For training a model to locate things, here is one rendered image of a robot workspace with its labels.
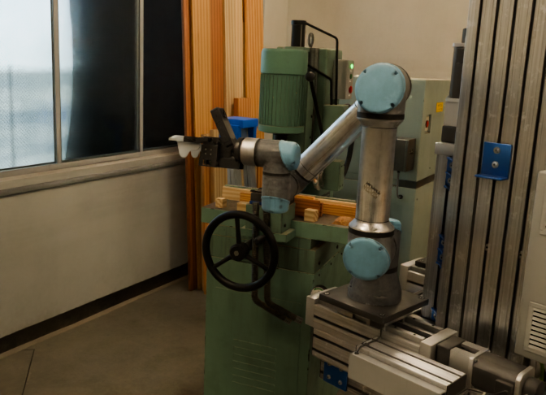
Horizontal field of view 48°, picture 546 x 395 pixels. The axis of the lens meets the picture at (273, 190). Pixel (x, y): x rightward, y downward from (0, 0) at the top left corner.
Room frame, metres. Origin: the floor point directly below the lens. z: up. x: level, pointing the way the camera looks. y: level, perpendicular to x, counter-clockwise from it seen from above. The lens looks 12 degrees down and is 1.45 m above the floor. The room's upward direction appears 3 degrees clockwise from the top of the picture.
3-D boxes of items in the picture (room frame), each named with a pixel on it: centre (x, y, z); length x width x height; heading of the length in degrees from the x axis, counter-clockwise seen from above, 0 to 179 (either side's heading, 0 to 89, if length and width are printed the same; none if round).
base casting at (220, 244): (2.46, -0.07, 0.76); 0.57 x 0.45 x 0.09; 158
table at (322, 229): (2.23, -0.03, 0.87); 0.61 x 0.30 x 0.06; 68
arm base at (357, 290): (1.65, -0.30, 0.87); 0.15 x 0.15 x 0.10
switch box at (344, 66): (2.59, -0.27, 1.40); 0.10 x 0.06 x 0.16; 158
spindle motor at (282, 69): (2.35, -0.02, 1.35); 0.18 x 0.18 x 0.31
